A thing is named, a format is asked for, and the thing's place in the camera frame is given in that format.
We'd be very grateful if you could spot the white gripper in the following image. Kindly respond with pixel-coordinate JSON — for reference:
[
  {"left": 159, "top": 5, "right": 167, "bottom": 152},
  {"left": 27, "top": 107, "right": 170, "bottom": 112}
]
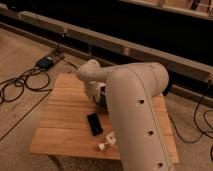
[{"left": 84, "top": 81, "right": 105, "bottom": 102}]

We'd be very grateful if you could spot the dark ceramic bowl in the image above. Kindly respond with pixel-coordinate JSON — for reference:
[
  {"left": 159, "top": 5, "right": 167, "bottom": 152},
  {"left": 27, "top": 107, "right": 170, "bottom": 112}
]
[{"left": 96, "top": 87, "right": 107, "bottom": 110}]

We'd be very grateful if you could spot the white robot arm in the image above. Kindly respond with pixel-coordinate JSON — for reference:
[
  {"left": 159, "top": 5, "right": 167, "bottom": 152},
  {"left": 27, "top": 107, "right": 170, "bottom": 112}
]
[{"left": 76, "top": 59, "right": 175, "bottom": 171}]

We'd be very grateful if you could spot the black phone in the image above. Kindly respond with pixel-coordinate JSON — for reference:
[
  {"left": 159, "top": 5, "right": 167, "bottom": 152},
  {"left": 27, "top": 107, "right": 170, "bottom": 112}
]
[{"left": 87, "top": 113, "right": 103, "bottom": 136}]

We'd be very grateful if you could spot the wooden table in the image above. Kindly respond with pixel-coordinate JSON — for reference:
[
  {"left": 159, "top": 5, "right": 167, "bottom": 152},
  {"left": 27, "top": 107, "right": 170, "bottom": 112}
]
[{"left": 30, "top": 74, "right": 178, "bottom": 164}]

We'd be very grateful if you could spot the white plastic bottle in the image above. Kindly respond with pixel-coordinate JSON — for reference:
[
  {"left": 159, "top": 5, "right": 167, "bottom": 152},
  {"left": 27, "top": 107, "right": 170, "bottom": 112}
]
[{"left": 98, "top": 132, "right": 116, "bottom": 151}]

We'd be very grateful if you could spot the black power adapter box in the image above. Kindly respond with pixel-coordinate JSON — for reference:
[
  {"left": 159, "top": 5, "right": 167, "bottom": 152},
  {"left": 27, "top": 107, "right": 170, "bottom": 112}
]
[{"left": 36, "top": 56, "right": 54, "bottom": 70}]

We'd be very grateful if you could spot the black coiled floor cable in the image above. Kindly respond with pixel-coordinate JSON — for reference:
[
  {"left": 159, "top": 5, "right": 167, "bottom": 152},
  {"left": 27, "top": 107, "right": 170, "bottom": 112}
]
[{"left": 0, "top": 65, "right": 52, "bottom": 105}]

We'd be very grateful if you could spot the black cable at right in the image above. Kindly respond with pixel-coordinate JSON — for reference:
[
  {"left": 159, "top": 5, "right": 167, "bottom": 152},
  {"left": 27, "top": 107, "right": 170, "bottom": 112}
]
[{"left": 168, "top": 93, "right": 213, "bottom": 161}]

